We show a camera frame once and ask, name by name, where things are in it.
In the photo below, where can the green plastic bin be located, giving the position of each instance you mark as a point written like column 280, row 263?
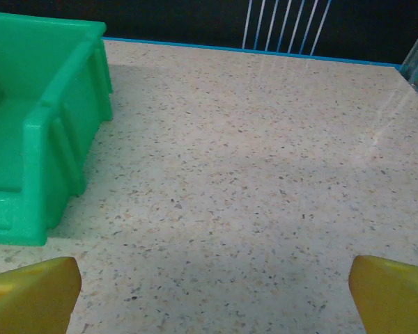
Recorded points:
column 45, row 146

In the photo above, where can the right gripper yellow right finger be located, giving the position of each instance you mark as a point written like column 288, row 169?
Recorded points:
column 393, row 299

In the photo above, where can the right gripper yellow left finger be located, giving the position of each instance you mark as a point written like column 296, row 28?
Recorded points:
column 31, row 299

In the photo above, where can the blue table edge trim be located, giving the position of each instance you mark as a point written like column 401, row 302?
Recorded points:
column 251, row 48

